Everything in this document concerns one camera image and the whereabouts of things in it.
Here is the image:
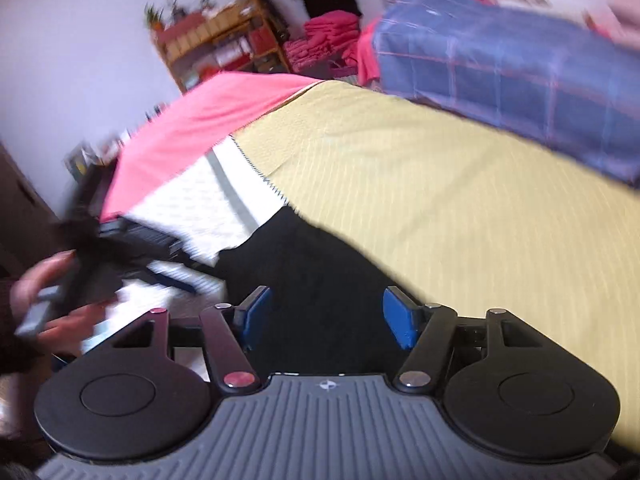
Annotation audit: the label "black knit pants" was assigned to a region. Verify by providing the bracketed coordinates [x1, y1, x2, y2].
[214, 207, 421, 379]

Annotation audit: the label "person's left hand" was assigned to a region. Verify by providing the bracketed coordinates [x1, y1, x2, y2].
[10, 250, 117, 356]

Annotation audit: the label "yellow white patterned bedsheet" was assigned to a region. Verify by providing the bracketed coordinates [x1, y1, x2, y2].
[79, 79, 640, 456]

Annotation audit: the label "pink bedsheet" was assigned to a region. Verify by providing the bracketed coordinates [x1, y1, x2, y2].
[101, 72, 319, 221]

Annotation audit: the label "wooden shelf with items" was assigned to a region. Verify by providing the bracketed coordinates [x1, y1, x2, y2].
[145, 0, 293, 93]

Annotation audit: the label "blue plaid folded quilt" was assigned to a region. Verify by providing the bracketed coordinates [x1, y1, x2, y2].
[372, 0, 639, 185]

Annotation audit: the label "red folded fabric stack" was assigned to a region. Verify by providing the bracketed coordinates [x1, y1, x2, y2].
[284, 11, 361, 84]

